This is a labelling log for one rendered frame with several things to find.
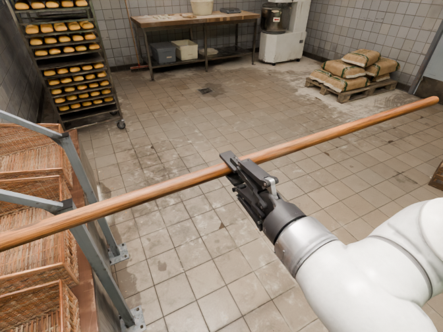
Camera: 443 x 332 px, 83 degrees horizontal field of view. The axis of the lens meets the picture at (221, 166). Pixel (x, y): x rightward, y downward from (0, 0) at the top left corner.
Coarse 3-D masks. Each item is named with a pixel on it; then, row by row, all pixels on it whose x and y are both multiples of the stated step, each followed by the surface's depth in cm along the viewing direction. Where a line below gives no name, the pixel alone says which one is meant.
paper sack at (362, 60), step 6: (348, 54) 366; (354, 54) 361; (360, 54) 358; (366, 54) 358; (372, 54) 365; (378, 54) 371; (342, 60) 369; (348, 60) 365; (354, 60) 360; (360, 60) 354; (366, 60) 352; (372, 60) 366; (360, 66) 359; (366, 66) 359
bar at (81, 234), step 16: (0, 112) 98; (32, 128) 106; (64, 144) 114; (80, 176) 127; (0, 192) 69; (16, 192) 72; (48, 208) 77; (64, 208) 79; (80, 240) 89; (112, 240) 161; (96, 256) 96; (112, 256) 170; (128, 256) 170; (96, 272) 101; (112, 288) 111; (128, 320) 132
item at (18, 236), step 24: (432, 96) 85; (360, 120) 71; (384, 120) 74; (288, 144) 61; (312, 144) 64; (216, 168) 54; (144, 192) 48; (168, 192) 50; (72, 216) 43; (96, 216) 45; (0, 240) 39; (24, 240) 41
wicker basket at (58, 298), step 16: (32, 288) 79; (48, 288) 82; (64, 288) 83; (0, 304) 77; (16, 304) 80; (32, 304) 83; (48, 304) 86; (64, 304) 77; (0, 320) 80; (16, 320) 83; (32, 320) 86; (64, 320) 75
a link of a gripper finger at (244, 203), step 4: (240, 196) 54; (240, 200) 54; (244, 200) 54; (244, 204) 53; (248, 204) 53; (248, 208) 52; (248, 212) 53; (252, 212) 51; (252, 216) 51; (256, 216) 51; (256, 220) 50; (256, 224) 51; (260, 224) 50; (260, 228) 50
